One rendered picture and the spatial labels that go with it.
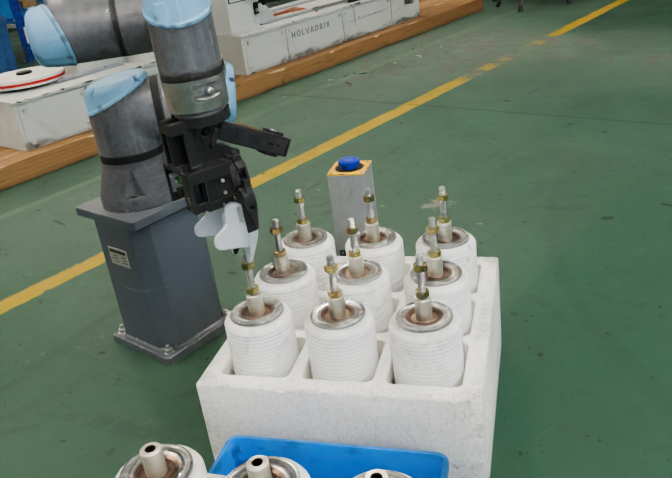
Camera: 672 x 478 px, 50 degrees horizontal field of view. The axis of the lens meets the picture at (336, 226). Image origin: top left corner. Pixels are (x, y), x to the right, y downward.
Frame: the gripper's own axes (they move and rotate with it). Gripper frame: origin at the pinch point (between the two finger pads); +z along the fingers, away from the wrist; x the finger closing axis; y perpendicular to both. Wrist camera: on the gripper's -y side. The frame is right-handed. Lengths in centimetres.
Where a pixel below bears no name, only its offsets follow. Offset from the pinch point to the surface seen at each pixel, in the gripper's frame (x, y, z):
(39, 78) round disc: -208, -28, 10
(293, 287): -2.3, -7.4, 10.8
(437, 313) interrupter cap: 19.8, -15.9, 9.9
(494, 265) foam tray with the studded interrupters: 7.3, -40.2, 18.1
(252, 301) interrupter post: 1.3, 1.3, 7.5
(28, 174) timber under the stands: -184, -8, 37
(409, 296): 10.9, -18.6, 12.3
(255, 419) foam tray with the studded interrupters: 6.0, 6.7, 22.2
